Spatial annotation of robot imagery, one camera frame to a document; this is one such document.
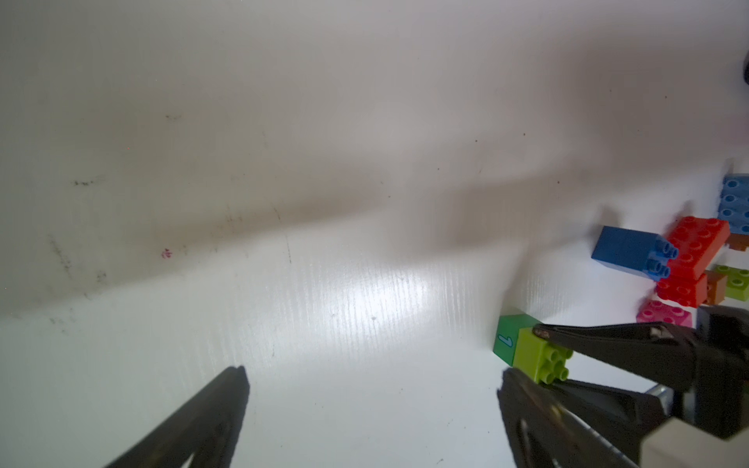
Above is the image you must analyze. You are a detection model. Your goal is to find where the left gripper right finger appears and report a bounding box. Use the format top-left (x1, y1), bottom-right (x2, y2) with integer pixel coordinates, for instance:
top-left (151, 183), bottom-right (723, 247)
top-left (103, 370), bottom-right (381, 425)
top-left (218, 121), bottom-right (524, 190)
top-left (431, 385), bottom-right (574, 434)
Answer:
top-left (497, 368), bottom-right (634, 468)

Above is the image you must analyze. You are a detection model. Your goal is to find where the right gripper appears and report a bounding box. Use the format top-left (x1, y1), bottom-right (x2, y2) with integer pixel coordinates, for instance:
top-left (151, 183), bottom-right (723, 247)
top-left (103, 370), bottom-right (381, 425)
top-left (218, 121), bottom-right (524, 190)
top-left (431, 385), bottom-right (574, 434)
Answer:
top-left (532, 306), bottom-right (748, 462)

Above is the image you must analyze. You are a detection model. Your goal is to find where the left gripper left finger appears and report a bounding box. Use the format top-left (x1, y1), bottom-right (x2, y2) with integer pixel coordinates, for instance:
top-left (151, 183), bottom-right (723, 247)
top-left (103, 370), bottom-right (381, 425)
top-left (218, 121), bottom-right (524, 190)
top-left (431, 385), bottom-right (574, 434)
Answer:
top-left (109, 366), bottom-right (251, 467)

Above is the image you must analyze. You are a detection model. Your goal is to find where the lime green lego brick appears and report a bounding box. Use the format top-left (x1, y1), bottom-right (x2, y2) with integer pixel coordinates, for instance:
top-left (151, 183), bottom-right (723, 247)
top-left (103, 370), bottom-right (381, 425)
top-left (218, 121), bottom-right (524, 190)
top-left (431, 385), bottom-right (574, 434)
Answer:
top-left (512, 328), bottom-right (573, 385)

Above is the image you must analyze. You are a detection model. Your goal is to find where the small red lego brick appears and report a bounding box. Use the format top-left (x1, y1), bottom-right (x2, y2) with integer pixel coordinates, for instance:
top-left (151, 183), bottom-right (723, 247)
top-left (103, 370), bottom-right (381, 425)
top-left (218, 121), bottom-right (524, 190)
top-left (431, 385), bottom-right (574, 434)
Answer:
top-left (655, 274), bottom-right (707, 308)

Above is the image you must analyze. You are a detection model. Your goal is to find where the orange brown lego brick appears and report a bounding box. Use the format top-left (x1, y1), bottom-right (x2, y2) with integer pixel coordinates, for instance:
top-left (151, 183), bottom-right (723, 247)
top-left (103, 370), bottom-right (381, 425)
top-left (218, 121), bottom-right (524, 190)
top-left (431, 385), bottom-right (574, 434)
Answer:
top-left (705, 271), bottom-right (728, 305)

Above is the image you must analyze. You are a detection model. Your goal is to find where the dark blue lego brick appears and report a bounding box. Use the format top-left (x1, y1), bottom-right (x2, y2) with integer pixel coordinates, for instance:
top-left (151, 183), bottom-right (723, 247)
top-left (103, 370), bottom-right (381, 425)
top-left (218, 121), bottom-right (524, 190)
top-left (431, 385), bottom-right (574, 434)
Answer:
top-left (591, 226), bottom-right (658, 277)
top-left (641, 235), bottom-right (679, 282)

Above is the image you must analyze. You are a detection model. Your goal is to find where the red long lego brick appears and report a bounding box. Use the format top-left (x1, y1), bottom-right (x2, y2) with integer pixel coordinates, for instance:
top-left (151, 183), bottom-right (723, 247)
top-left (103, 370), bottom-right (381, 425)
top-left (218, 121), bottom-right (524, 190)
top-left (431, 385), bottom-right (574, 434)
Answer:
top-left (667, 216), bottom-right (731, 280)

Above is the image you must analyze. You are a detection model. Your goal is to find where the dark green lego brick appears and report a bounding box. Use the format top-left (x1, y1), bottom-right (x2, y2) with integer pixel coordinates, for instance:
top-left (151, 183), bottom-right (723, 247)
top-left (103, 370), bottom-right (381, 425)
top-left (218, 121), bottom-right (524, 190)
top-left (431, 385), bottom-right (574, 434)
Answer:
top-left (493, 314), bottom-right (540, 367)

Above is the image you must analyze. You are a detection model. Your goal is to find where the pink lego brick upper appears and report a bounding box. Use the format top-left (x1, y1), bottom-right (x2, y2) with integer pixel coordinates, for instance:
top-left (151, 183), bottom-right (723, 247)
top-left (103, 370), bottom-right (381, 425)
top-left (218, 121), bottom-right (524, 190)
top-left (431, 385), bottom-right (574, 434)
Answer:
top-left (636, 300), bottom-right (694, 328)

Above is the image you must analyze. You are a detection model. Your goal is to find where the lime lego brick right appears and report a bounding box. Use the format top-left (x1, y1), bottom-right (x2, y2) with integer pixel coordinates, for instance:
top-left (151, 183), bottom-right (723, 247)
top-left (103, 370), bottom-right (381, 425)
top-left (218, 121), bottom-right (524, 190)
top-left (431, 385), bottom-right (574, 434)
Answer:
top-left (713, 264), bottom-right (749, 302)

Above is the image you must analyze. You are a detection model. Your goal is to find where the light blue long lego brick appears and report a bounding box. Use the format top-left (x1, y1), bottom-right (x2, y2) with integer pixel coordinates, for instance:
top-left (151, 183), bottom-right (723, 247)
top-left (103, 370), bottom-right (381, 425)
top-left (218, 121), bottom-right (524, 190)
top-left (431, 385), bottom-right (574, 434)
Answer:
top-left (717, 174), bottom-right (749, 235)

